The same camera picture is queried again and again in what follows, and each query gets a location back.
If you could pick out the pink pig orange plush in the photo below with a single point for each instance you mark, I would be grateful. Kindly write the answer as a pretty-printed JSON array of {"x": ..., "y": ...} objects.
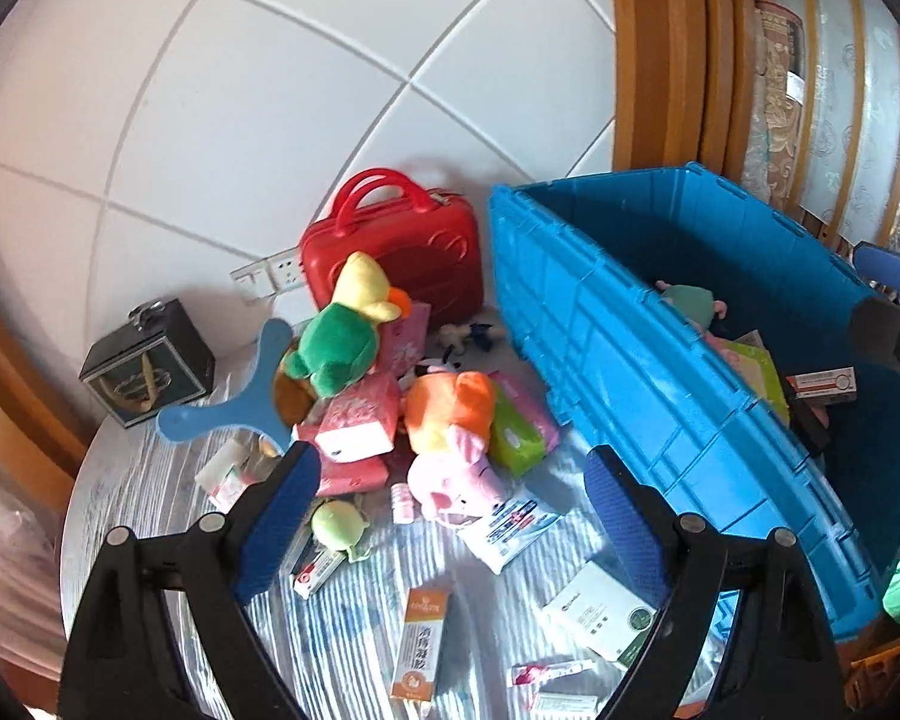
[{"x": 448, "y": 418}]

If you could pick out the white blue wipes pouch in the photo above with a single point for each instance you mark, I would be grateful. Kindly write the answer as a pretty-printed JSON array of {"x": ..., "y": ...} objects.
[{"x": 509, "y": 530}]

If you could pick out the red white small box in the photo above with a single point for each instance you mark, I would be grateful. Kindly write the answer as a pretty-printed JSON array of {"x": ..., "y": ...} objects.
[{"x": 316, "y": 571}]

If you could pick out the pink white tube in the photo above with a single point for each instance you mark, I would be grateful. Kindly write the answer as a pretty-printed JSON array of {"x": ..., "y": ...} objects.
[{"x": 544, "y": 673}]

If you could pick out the small green frog toy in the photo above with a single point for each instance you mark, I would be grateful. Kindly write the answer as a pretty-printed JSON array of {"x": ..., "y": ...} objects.
[{"x": 340, "y": 527}]

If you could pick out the pink tissue pack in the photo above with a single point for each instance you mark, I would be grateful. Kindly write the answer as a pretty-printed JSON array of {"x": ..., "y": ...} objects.
[{"x": 361, "y": 421}]

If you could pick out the white green medicine box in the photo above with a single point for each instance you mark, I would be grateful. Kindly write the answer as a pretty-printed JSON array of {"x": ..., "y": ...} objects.
[{"x": 602, "y": 615}]

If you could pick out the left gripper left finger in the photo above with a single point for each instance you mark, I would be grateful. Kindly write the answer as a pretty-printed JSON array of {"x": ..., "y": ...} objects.
[{"x": 122, "y": 660}]

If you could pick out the pink pig plush in crate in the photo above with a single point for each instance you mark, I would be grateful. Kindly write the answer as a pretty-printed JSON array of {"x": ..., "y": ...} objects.
[{"x": 696, "y": 304}]

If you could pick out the blue plastic hand fan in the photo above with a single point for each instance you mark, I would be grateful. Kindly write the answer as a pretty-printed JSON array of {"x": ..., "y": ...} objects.
[{"x": 252, "y": 408}]

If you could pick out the white pink small pack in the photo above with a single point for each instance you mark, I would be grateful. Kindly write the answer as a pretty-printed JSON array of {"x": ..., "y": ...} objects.
[{"x": 234, "y": 468}]

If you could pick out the orange white tall box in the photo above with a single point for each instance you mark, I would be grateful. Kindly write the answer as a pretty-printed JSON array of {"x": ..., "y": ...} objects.
[{"x": 417, "y": 659}]

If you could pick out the blue plastic storage crate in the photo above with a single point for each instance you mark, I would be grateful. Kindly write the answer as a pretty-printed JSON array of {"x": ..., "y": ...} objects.
[{"x": 578, "y": 265}]

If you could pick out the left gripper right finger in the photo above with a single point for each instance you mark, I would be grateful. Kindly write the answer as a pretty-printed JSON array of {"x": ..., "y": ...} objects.
[{"x": 780, "y": 660}]

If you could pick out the small white pink bottle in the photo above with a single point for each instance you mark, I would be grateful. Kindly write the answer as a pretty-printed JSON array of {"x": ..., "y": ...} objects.
[{"x": 403, "y": 504}]

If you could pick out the striped blue table cloth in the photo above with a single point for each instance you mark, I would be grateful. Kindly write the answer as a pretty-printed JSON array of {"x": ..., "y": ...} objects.
[{"x": 336, "y": 651}]

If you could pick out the green yellow duck plush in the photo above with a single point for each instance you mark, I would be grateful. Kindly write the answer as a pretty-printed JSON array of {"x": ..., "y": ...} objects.
[{"x": 341, "y": 344}]

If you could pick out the green wet wipes pack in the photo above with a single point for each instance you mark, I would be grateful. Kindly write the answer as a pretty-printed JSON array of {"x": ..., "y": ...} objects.
[{"x": 515, "y": 445}]

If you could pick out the brown bear plush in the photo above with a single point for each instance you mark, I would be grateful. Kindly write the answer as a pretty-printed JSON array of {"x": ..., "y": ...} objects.
[{"x": 292, "y": 398}]

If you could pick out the black gift box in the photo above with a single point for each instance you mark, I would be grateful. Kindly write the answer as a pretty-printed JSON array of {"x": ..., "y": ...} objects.
[{"x": 155, "y": 359}]

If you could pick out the pink floral card box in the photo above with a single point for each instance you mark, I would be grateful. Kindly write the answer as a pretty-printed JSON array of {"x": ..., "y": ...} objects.
[{"x": 402, "y": 342}]

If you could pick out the red toy suitcase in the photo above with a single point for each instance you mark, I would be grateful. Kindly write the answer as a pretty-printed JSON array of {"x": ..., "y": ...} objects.
[{"x": 426, "y": 241}]

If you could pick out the white wall socket panel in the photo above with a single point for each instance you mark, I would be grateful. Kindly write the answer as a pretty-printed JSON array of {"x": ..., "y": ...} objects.
[{"x": 268, "y": 277}]

